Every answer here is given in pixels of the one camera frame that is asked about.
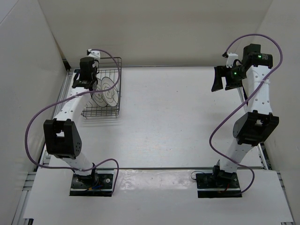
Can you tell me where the white plate black lettering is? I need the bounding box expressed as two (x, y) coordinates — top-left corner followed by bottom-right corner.
(101, 77), (119, 107)

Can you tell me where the purple cable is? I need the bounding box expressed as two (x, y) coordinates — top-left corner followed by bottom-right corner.
(25, 48), (120, 194)
(209, 34), (283, 194)

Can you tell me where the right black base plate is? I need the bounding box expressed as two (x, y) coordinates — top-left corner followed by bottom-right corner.
(195, 173), (242, 198)

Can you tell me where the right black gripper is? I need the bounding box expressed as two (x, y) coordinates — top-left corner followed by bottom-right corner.
(211, 65), (247, 92)

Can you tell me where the grey wire dish rack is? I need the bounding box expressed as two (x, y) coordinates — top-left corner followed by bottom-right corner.
(81, 57), (122, 118)

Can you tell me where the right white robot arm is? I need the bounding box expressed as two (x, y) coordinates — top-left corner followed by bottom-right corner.
(210, 44), (279, 188)

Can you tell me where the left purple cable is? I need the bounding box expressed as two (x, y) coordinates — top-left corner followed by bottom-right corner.
(25, 48), (120, 194)

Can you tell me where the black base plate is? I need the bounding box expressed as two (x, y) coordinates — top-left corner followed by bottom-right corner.
(195, 173), (242, 198)
(69, 170), (115, 197)

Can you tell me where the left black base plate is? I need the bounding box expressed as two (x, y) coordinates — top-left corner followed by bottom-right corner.
(69, 170), (115, 197)

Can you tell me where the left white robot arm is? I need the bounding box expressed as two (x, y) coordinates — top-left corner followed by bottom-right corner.
(43, 57), (98, 188)

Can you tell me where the white plate middle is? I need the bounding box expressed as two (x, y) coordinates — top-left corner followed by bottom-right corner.
(91, 78), (107, 107)

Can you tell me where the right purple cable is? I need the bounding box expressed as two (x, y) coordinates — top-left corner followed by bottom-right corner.
(209, 34), (283, 194)

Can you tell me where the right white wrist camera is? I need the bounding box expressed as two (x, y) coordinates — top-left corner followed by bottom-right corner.
(222, 52), (238, 68)

